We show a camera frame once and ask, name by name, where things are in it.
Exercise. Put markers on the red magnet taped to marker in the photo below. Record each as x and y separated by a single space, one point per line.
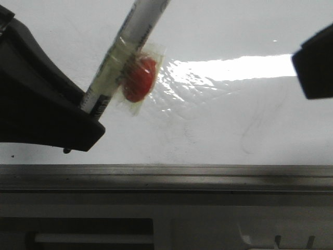
139 78

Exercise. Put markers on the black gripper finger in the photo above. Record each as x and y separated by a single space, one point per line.
39 103
313 65

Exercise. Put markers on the white whiteboard marker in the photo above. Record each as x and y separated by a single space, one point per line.
131 38

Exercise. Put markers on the grey plastic tray under whiteboard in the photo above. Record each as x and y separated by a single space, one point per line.
166 220

